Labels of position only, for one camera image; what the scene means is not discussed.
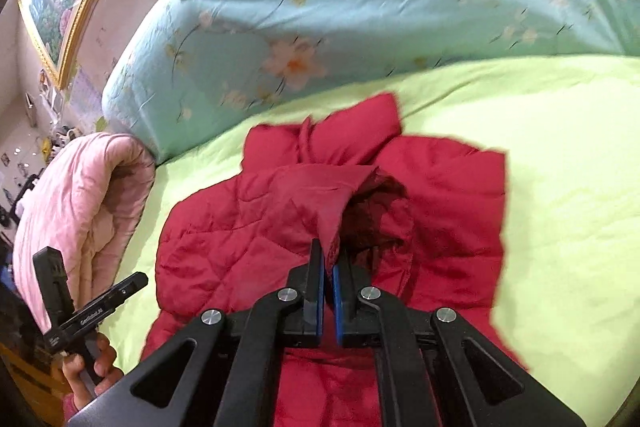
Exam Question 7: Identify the pink quilt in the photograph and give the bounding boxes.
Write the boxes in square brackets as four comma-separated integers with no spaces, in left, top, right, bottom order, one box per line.
[12,132,157,333]

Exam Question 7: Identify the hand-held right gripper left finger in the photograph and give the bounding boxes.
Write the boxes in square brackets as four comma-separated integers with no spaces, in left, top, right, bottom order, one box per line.
[65,239,326,427]

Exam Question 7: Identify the person's left forearm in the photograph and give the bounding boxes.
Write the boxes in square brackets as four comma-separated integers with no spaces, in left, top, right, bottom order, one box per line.
[61,394,92,427]

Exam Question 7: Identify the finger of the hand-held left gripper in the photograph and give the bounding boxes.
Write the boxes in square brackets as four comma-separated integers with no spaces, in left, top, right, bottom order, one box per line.
[33,247,77,333]
[106,272,149,309]

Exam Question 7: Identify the red quilted jacket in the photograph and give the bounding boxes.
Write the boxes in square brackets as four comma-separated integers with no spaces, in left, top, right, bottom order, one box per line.
[140,93,526,427]

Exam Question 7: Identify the blue floral quilt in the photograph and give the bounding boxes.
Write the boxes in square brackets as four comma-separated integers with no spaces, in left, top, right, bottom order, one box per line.
[102,0,636,165]

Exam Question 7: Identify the wooden bed frame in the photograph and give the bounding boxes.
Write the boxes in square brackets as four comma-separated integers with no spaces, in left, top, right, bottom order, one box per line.
[0,342,68,427]

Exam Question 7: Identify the pale wall chart poster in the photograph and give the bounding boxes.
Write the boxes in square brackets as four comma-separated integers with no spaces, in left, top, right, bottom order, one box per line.
[69,67,110,135]

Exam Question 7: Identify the person's left hand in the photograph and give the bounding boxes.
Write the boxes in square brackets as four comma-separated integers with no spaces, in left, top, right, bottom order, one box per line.
[61,333,124,401]

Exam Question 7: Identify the green bed sheet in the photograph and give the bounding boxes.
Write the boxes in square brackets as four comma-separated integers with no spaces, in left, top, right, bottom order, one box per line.
[97,54,640,427]

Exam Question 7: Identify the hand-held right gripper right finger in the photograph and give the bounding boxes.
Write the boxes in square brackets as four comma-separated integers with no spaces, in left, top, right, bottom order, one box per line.
[332,252,588,427]

